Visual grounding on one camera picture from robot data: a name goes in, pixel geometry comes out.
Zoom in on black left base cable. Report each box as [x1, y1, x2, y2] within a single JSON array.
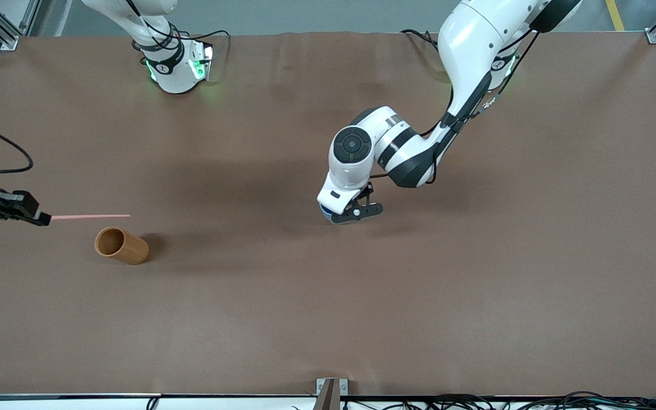
[[400, 28, 440, 52]]

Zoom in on brown cylindrical cup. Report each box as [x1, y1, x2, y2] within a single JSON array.
[[94, 226, 150, 266]]

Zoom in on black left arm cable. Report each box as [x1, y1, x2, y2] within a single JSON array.
[[419, 28, 540, 138]]

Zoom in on brown paper table cover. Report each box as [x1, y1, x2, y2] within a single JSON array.
[[0, 30, 656, 398]]

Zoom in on metal bracket with post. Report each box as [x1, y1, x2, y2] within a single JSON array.
[[316, 378, 349, 410]]

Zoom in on black cable bundle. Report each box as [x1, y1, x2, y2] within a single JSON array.
[[341, 390, 656, 410]]

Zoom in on pink chopstick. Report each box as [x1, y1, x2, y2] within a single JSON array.
[[50, 214, 132, 222]]

